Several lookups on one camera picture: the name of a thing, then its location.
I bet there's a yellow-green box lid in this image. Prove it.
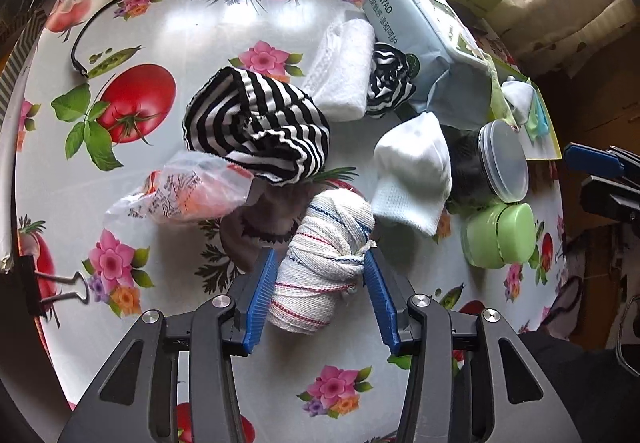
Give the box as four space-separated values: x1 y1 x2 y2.
490 53 563 161

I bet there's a wet wipes pack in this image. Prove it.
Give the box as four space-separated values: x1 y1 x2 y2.
362 0 493 129

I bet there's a black cable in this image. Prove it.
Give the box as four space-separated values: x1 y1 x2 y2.
70 0 308 79

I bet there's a blue face mask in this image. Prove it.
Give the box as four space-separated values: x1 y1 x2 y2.
522 90 551 141

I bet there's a clear plastic bag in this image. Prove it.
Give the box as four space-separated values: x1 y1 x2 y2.
103 153 256 226

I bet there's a small striped sock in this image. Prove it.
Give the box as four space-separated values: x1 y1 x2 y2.
365 42 418 119

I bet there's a floral tablecloth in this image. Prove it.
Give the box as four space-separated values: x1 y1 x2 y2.
10 0 568 443

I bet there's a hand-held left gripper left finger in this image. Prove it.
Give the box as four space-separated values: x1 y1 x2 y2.
57 247 279 443

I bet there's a brown wooden cabinet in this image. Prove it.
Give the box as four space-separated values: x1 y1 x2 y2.
540 13 640 144

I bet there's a clear round plastic container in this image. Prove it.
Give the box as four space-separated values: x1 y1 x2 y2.
445 119 530 211

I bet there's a white sock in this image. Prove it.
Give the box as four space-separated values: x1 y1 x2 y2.
500 79 536 126
372 112 453 236

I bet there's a white knit cloth bundle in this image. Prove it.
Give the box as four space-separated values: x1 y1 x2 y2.
265 188 376 336

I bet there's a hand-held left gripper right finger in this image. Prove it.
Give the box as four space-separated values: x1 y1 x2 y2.
364 247 583 443

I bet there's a dark clothing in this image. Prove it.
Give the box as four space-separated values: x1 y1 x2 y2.
515 330 640 443

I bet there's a white towel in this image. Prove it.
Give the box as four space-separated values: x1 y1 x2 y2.
302 19 376 121

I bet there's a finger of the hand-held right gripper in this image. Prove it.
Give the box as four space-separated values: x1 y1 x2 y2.
564 142 640 179
580 174 640 221

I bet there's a large striped sock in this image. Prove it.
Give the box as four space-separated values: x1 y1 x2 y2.
184 66 331 186

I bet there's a black binder clip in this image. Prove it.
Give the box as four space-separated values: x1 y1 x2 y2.
15 253 91 319

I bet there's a brown cloth with black trim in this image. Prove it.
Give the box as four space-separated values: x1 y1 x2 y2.
220 183 306 274

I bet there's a green rounded case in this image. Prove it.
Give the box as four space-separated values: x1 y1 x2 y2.
460 202 537 270

